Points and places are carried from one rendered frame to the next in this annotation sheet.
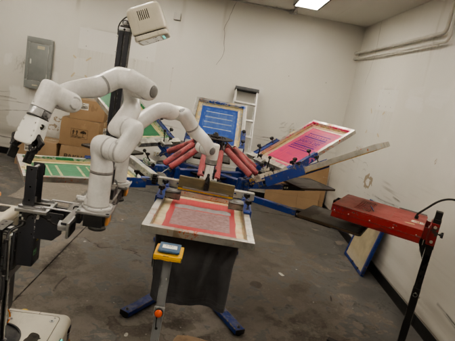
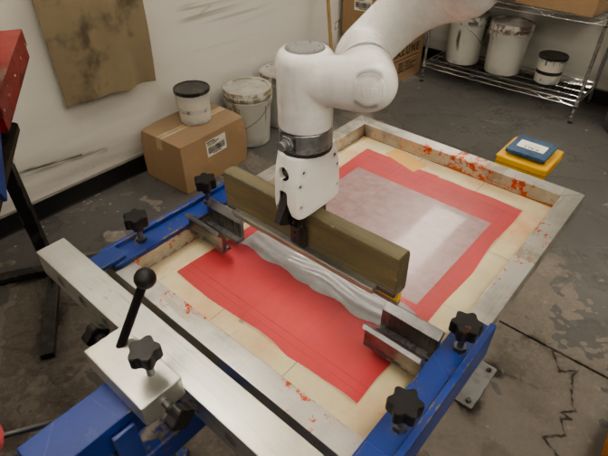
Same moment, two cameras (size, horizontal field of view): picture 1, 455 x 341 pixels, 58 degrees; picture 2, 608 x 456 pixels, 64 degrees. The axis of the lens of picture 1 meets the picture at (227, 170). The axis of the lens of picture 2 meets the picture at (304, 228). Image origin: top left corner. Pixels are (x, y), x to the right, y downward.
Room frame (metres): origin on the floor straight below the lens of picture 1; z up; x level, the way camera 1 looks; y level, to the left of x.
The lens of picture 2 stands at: (2.99, 0.53, 1.58)
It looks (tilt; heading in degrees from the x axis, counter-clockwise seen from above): 39 degrees down; 224
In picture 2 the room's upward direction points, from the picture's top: straight up
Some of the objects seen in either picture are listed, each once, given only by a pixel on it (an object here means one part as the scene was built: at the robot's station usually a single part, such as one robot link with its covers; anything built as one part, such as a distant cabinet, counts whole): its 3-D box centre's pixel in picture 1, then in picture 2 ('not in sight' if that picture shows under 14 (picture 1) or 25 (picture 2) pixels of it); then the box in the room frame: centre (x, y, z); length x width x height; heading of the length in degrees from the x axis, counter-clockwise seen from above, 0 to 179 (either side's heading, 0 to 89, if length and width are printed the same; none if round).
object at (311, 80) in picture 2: (207, 150); (335, 89); (2.53, 0.15, 1.33); 0.15 x 0.10 x 0.11; 133
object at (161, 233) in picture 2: (245, 209); (178, 231); (2.62, -0.16, 0.98); 0.30 x 0.05 x 0.07; 3
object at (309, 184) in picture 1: (269, 185); not in sight; (3.79, -0.42, 0.91); 1.34 x 0.40 x 0.08; 123
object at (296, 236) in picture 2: not in sight; (293, 231); (2.58, 0.11, 1.11); 0.03 x 0.03 x 0.07; 2
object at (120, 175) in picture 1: (116, 168); not in sight; (2.12, 0.58, 1.21); 0.16 x 0.13 x 0.15; 96
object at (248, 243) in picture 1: (202, 214); (364, 232); (2.37, 0.10, 0.97); 0.79 x 0.58 x 0.04; 3
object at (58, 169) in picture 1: (102, 159); not in sight; (2.94, 0.91, 1.05); 1.08 x 0.61 x 0.23; 123
